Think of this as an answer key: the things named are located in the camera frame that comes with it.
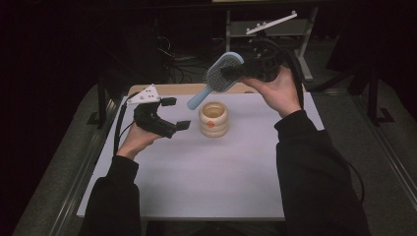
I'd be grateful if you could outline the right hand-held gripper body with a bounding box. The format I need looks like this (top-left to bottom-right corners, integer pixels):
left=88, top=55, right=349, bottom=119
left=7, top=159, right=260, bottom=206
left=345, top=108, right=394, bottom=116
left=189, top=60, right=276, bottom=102
left=244, top=10, right=298, bottom=83

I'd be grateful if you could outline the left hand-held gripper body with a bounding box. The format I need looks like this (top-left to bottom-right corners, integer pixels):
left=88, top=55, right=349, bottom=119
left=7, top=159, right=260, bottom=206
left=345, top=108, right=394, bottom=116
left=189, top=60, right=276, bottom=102
left=126, top=84, right=178, bottom=140

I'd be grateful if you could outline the cream ringed duck cup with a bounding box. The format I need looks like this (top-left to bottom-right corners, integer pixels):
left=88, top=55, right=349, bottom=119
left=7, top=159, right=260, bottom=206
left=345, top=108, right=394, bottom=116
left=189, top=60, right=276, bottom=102
left=198, top=100, right=229, bottom=139

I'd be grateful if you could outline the light blue hairbrush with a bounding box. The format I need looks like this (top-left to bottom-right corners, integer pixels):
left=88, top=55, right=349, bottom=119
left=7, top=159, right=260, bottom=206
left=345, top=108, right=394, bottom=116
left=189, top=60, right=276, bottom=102
left=186, top=51, right=246, bottom=111

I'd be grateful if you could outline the person's left hand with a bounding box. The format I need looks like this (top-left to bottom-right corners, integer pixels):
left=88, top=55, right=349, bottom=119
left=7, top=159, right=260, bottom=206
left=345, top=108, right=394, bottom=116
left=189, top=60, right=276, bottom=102
left=116, top=122, right=165, bottom=161

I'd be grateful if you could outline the person's right hand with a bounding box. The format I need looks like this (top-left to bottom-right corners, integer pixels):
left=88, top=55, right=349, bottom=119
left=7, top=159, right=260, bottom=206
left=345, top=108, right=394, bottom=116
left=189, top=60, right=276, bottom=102
left=240, top=64, right=303, bottom=119

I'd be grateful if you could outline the grey metal stand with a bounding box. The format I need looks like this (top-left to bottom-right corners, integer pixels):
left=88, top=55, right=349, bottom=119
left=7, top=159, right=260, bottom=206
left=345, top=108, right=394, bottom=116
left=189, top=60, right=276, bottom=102
left=225, top=6, right=320, bottom=82

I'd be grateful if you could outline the black floor stand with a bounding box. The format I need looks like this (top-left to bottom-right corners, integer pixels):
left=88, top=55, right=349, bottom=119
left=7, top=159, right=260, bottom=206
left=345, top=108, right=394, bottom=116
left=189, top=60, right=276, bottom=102
left=87, top=77, right=109, bottom=129
left=367, top=65, right=396, bottom=127

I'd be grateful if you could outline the black cable bundle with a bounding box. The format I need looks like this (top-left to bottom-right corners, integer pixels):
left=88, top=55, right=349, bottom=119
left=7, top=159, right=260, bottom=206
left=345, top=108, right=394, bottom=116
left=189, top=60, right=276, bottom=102
left=156, top=34, right=198, bottom=83

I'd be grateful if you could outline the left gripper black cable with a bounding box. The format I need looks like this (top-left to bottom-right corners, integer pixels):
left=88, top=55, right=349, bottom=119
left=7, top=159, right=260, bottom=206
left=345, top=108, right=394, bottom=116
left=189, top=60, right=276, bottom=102
left=112, top=92, right=141, bottom=155

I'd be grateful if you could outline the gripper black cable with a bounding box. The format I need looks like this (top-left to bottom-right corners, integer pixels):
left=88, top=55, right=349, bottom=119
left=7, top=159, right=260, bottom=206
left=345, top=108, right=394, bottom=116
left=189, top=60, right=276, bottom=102
left=281, top=48, right=367, bottom=205
left=112, top=92, right=141, bottom=155

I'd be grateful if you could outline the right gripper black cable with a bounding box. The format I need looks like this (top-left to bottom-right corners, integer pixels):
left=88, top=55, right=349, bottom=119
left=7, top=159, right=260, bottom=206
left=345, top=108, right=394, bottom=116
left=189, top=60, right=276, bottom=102
left=281, top=48, right=367, bottom=205

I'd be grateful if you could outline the metal frame rail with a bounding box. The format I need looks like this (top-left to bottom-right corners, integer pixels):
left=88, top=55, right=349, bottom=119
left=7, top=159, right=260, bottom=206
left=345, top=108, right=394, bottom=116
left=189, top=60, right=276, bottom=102
left=352, top=94, right=417, bottom=210
left=48, top=97, right=127, bottom=236

